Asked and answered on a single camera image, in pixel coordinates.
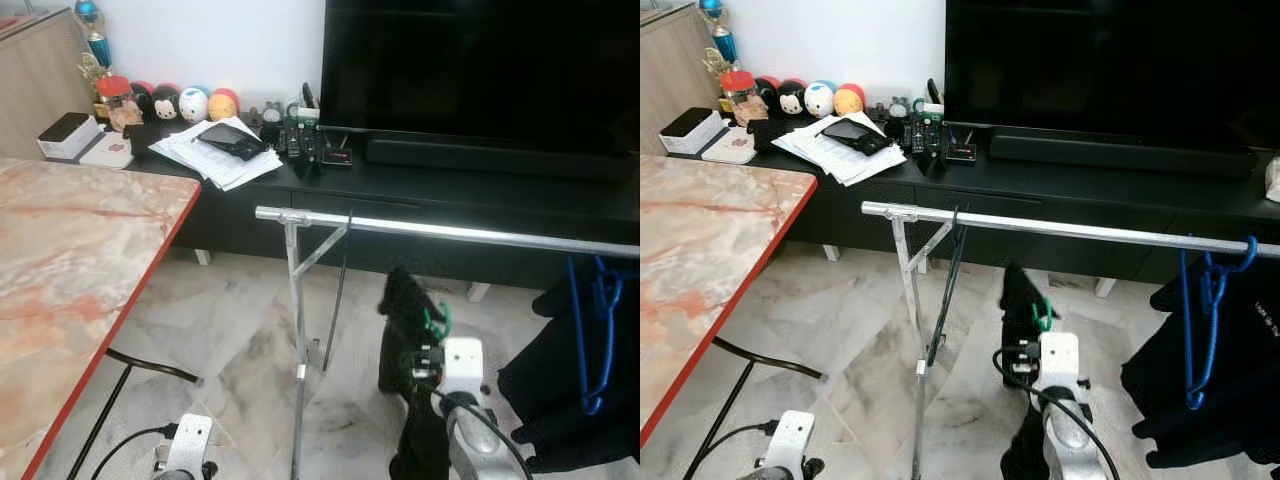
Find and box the black shirt green round logo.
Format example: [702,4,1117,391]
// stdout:
[378,265,451,480]
[998,262,1048,480]

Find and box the blue plastic hanger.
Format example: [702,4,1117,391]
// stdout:
[1180,235,1259,411]
[566,255,627,417]

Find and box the dark navy garment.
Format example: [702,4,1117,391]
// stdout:
[497,258,640,473]
[1120,265,1280,471]

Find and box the silver clothes rack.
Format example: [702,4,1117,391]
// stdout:
[861,201,1280,480]
[255,205,640,480]

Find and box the black TV cabinet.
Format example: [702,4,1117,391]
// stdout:
[660,118,1280,299]
[40,118,640,303]

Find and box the black remote control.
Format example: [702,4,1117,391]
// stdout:
[910,115,951,173]
[286,118,328,179]

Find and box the black wallet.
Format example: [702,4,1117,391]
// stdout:
[196,122,269,161]
[820,118,893,156]

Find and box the marble-pattern folding table red edge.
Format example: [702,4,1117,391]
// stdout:
[640,155,829,480]
[0,157,202,480]

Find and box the black television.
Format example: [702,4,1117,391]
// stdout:
[945,0,1280,151]
[320,0,640,158]

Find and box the round white blue plush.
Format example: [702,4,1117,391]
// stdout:
[803,80,838,119]
[178,86,211,124]

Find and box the black fabric pouch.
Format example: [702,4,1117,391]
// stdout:
[750,115,801,153]
[128,120,179,157]

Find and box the white box black top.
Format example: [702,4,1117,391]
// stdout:
[38,112,102,161]
[660,107,725,156]

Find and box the flat white box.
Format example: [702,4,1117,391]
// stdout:
[79,135,135,169]
[700,128,758,165]

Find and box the light wooden cabinet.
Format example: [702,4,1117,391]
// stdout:
[640,5,723,158]
[0,8,98,161]

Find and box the clear jar red lid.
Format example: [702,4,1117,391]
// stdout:
[96,75,143,133]
[718,70,766,126]

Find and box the blue gold trophy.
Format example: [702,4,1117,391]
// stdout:
[698,0,741,86]
[74,0,114,91]

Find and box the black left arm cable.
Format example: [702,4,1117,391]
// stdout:
[685,422,779,480]
[90,425,179,480]

